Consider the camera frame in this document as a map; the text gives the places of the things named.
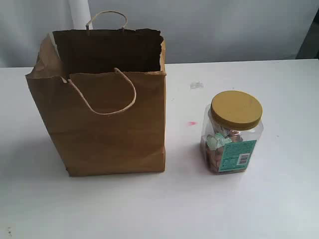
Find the clear jar yellow lid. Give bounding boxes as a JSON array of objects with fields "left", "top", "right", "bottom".
[{"left": 200, "top": 90, "right": 264, "bottom": 175}]

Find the brown paper bag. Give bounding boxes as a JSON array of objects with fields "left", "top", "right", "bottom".
[{"left": 26, "top": 24, "right": 166, "bottom": 177}]

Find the dark object at right edge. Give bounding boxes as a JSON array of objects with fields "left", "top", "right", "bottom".
[{"left": 296, "top": 12, "right": 319, "bottom": 59}]

